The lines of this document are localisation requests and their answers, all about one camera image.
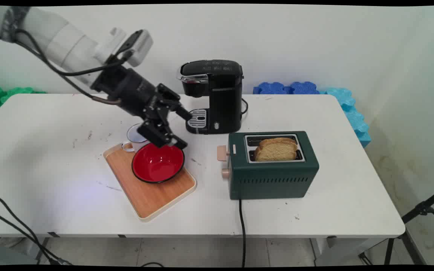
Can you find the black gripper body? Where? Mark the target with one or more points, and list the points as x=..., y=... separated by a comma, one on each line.
x=126, y=88

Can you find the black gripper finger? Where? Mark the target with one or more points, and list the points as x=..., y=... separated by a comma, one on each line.
x=173, y=102
x=160, y=131

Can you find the beige toaster lever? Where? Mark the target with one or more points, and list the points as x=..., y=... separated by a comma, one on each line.
x=222, y=153

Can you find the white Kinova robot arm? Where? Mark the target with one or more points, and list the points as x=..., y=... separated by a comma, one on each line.
x=62, y=41

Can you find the white enamel mug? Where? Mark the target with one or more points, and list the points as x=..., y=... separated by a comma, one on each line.
x=132, y=136

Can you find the red enamel bowl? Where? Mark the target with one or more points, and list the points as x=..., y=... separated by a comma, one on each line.
x=156, y=165

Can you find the black coffee machine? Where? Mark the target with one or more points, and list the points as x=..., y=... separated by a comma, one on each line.
x=220, y=98

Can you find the wooden serving tray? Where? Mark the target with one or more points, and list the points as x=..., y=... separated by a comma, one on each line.
x=153, y=199

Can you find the beige toaster knob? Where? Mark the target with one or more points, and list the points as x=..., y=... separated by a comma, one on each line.
x=225, y=173

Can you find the blue foam mat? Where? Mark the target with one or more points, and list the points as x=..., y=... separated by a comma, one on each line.
x=285, y=88

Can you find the toasted bread slice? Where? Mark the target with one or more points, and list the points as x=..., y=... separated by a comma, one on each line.
x=275, y=151

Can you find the green two-slot toaster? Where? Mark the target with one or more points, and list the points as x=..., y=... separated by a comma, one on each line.
x=273, y=180

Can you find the green foam mat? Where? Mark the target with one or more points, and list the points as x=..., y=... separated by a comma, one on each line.
x=2, y=96

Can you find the cyan foam mat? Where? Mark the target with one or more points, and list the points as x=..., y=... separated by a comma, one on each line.
x=352, y=113

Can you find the black tripod stand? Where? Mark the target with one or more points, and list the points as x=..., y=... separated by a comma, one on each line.
x=413, y=216

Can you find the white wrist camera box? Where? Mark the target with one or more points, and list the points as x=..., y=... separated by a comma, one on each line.
x=139, y=47

